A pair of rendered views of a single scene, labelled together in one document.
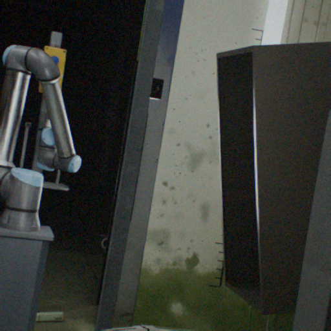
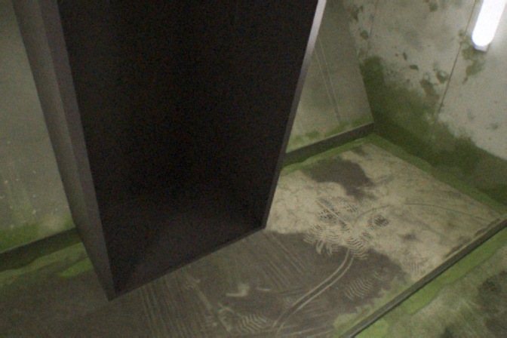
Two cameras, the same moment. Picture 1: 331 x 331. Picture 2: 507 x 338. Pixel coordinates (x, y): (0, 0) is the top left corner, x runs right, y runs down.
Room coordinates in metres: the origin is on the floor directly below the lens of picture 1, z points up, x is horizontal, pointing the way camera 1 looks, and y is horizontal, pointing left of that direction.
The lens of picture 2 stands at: (4.21, 0.48, 1.48)
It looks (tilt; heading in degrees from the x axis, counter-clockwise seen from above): 34 degrees down; 247
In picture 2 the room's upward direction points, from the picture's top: 2 degrees clockwise
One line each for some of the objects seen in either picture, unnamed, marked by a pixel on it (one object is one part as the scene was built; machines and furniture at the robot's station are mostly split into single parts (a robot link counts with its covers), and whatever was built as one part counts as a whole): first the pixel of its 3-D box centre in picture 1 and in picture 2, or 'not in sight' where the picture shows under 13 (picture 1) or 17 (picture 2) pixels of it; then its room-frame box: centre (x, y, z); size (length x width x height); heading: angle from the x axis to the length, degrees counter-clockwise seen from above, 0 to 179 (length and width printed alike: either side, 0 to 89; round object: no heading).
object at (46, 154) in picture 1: (48, 158); not in sight; (4.32, 0.62, 0.96); 0.12 x 0.09 x 0.12; 63
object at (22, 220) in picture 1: (20, 217); not in sight; (3.92, 0.65, 0.69); 0.19 x 0.19 x 0.10
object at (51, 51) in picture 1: (52, 71); not in sight; (4.74, 0.73, 1.42); 0.12 x 0.06 x 0.26; 103
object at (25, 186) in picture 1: (23, 188); not in sight; (3.92, 0.66, 0.83); 0.17 x 0.15 x 0.18; 63
